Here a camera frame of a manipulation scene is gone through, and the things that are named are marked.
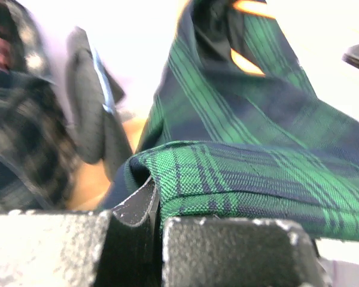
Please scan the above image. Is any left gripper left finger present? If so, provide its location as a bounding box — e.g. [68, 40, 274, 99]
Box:
[0, 179, 157, 286]

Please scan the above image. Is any pink clothes hanger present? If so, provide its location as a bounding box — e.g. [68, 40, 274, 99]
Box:
[0, 38, 11, 71]

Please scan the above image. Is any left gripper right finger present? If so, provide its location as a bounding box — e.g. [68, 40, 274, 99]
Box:
[155, 191, 333, 287]

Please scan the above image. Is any orange clothes hanger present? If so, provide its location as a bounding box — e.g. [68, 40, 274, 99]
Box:
[226, 1, 276, 77]

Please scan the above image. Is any grey dotted garment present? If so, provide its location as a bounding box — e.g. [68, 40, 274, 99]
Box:
[66, 27, 132, 179]

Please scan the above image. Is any navy beige plaid skirt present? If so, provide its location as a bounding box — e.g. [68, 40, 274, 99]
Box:
[0, 1, 78, 211]

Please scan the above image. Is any green plaid skirt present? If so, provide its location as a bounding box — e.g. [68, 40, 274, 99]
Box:
[102, 1, 359, 241]

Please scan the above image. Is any blue wire hanger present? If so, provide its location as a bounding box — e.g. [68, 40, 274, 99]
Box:
[91, 47, 115, 115]

